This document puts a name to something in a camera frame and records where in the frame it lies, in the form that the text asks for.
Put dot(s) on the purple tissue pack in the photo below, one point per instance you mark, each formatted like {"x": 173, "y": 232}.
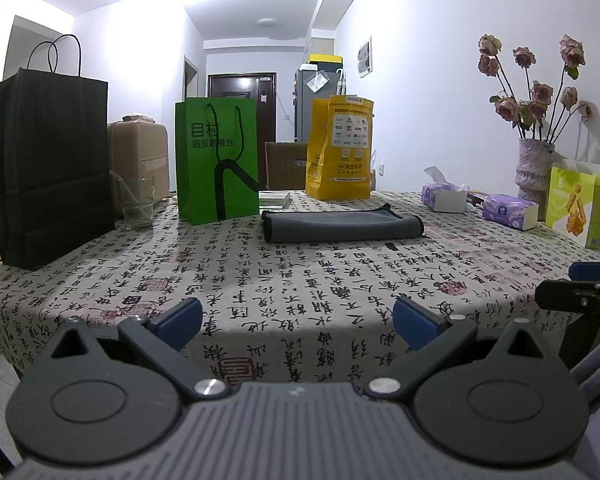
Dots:
{"x": 509, "y": 212}

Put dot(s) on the yellow and black box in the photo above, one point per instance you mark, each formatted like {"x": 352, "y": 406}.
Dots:
{"x": 325, "y": 62}

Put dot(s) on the round ceiling lamp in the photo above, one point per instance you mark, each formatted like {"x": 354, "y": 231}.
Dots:
{"x": 268, "y": 22}

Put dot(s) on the brown cardboard box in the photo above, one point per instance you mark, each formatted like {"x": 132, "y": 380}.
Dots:
{"x": 282, "y": 165}

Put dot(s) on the yellow paper bag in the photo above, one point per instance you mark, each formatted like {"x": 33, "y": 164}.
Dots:
{"x": 337, "y": 160}

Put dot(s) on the beige suitcase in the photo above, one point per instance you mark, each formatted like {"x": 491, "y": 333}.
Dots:
{"x": 140, "y": 155}

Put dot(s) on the dried pink roses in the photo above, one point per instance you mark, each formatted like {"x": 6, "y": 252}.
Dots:
{"x": 540, "y": 95}

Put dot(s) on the open purple tissue box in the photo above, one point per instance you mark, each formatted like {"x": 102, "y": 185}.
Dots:
{"x": 445, "y": 199}

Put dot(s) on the textured grey vase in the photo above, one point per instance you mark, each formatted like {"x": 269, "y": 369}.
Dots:
{"x": 532, "y": 175}

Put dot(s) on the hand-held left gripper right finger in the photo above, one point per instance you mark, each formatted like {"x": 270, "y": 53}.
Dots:
{"x": 416, "y": 322}

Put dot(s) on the white and green book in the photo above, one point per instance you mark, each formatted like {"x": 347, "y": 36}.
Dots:
{"x": 274, "y": 199}

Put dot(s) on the clear drinking glass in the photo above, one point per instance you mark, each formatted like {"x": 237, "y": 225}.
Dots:
{"x": 139, "y": 205}

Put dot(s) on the black paper bag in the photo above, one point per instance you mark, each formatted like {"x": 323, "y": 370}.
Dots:
{"x": 50, "y": 170}

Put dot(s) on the calligraphy printed tablecloth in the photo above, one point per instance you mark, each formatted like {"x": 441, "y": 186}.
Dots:
{"x": 300, "y": 280}

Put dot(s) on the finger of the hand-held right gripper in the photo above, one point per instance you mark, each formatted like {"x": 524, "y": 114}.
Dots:
{"x": 570, "y": 295}
{"x": 592, "y": 270}

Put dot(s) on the grey towel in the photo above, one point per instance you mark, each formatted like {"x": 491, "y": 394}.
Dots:
{"x": 340, "y": 224}

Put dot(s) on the dark brown door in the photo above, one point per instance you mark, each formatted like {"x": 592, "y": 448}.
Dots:
{"x": 235, "y": 87}

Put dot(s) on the green paper bag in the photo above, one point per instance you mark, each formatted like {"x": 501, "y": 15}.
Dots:
{"x": 205, "y": 160}

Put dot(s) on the framed wall picture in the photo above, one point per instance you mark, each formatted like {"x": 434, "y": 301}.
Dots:
{"x": 365, "y": 56}

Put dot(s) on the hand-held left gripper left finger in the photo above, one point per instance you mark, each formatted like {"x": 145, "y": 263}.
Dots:
{"x": 180, "y": 319}

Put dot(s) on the grey refrigerator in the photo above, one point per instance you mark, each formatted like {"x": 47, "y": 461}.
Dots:
{"x": 312, "y": 105}

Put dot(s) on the white and yellow-green snack box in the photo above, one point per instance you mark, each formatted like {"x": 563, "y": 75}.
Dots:
{"x": 575, "y": 205}

